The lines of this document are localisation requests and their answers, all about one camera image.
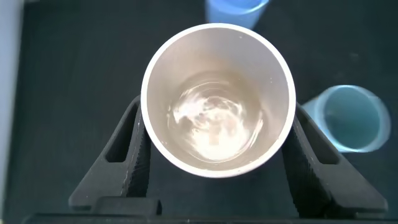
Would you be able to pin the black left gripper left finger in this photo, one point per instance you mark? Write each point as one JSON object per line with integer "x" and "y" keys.
{"x": 102, "y": 183}

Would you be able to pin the black table cloth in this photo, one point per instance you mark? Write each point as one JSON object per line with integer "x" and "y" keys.
{"x": 71, "y": 77}

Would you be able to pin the teal plastic cup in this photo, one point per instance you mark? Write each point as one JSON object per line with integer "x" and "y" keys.
{"x": 354, "y": 119}

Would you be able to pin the light blue plastic cup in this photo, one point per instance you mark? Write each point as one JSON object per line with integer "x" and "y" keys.
{"x": 233, "y": 14}

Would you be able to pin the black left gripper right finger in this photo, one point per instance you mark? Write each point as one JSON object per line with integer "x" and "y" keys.
{"x": 342, "y": 189}

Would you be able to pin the beige plastic cup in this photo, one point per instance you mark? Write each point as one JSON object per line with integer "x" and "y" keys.
{"x": 217, "y": 102}

